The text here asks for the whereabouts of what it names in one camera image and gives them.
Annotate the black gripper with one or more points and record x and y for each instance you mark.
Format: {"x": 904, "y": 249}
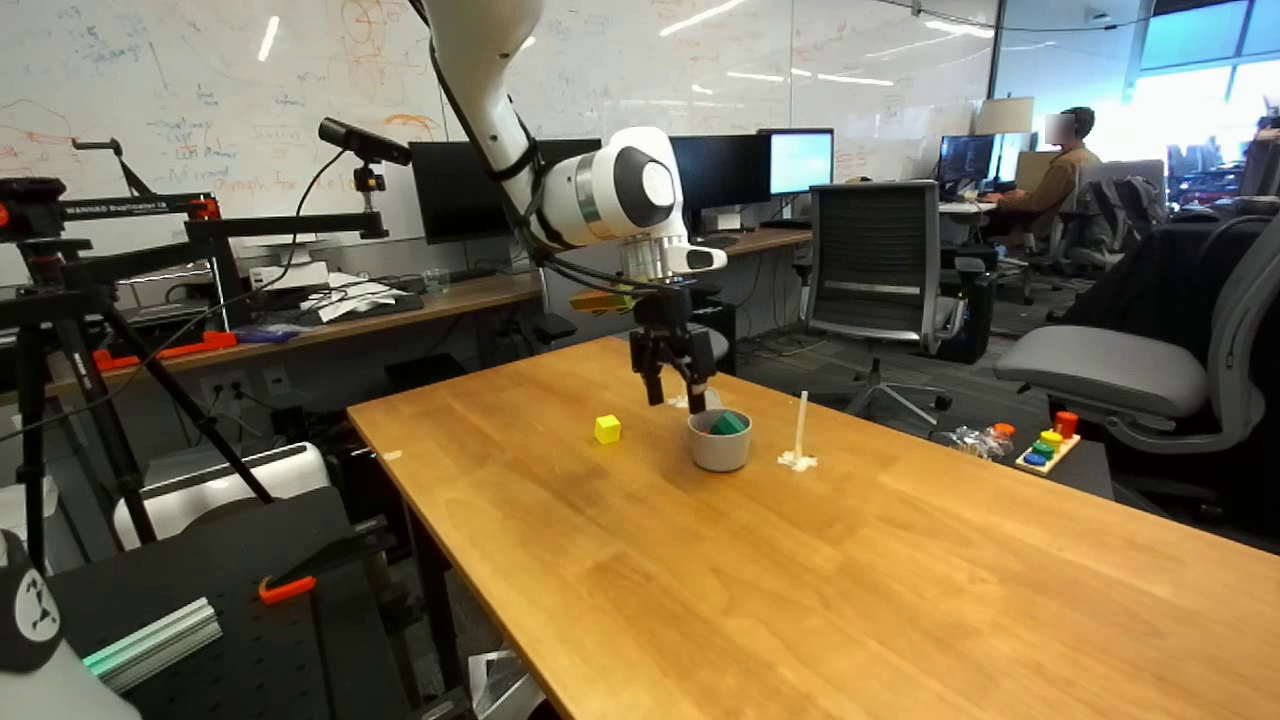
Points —
{"x": 666, "y": 332}

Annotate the green octagonal wooden block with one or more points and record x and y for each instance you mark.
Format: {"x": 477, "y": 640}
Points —
{"x": 725, "y": 427}

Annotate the yellow wooden cube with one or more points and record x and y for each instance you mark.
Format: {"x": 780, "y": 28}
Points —
{"x": 604, "y": 430}

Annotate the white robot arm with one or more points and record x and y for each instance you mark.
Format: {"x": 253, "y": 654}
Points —
{"x": 604, "y": 219}

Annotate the grey measuring cup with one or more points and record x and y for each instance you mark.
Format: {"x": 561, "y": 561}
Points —
{"x": 716, "y": 452}

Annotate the white plastic stand near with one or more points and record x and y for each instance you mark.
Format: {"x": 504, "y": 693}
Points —
{"x": 798, "y": 458}

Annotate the wooden desk in background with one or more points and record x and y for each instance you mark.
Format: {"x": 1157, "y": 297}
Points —
{"x": 469, "y": 297}

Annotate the black mesh office chair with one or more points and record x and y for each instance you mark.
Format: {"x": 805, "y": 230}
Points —
{"x": 881, "y": 277}

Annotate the black computer monitor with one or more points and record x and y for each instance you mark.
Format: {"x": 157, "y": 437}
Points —
{"x": 458, "y": 193}

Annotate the colourful stacking toy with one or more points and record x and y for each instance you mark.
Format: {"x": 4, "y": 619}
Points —
{"x": 1050, "y": 446}

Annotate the seated person in background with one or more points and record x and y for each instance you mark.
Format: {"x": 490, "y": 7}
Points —
{"x": 1070, "y": 169}

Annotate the grey office chair right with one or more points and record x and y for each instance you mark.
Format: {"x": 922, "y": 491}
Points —
{"x": 1149, "y": 395}

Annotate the silver aluminium bar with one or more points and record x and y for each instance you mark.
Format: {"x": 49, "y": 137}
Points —
{"x": 157, "y": 644}

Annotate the black cap with logo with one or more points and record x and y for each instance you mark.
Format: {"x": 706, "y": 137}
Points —
{"x": 28, "y": 612}

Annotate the black camera on boom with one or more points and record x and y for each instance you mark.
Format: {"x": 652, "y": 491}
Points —
{"x": 363, "y": 143}

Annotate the orange clamp handle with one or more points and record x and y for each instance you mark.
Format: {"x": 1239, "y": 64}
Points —
{"x": 275, "y": 595}

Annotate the black camera tripod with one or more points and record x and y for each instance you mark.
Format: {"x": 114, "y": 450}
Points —
{"x": 58, "y": 311}

